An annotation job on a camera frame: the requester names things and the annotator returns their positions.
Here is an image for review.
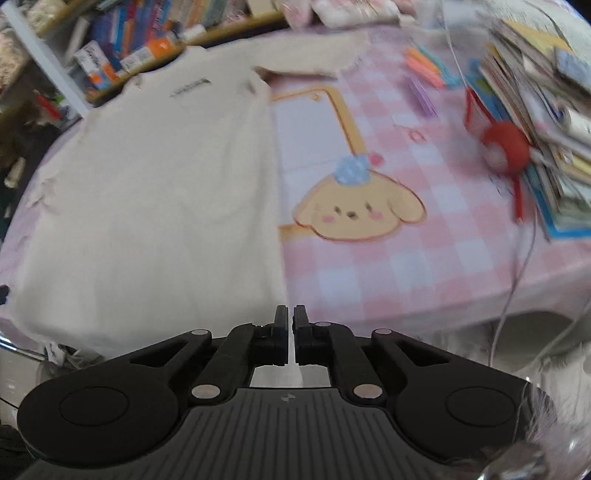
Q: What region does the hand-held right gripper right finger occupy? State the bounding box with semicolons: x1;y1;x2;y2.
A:
294;305;462;408

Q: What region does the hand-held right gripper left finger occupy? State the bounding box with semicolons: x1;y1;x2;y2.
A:
115;305;289;407

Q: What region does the cream canvas tote bag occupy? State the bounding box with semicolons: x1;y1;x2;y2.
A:
7;32;365;358

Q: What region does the pink checked cartoon table mat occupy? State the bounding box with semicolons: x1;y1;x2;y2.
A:
0;25;591;333

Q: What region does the purple marker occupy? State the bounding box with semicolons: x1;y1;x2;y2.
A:
406;76;438;117

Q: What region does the red round toy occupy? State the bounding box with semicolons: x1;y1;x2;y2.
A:
480;121;532;175

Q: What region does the wooden bookshelf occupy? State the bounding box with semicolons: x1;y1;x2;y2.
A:
0;0;296;114

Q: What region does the flat white orange box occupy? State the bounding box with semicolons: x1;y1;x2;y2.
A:
121;36;183;75

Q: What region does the tall white orange box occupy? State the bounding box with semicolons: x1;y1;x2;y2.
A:
74;41;122;90

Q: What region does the row of colourful books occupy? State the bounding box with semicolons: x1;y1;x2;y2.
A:
88;0;287;79

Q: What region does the stack of mixed books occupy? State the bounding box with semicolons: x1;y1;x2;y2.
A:
466;18;591;241

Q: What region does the white cable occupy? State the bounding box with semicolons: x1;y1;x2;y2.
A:
489;203;541;370

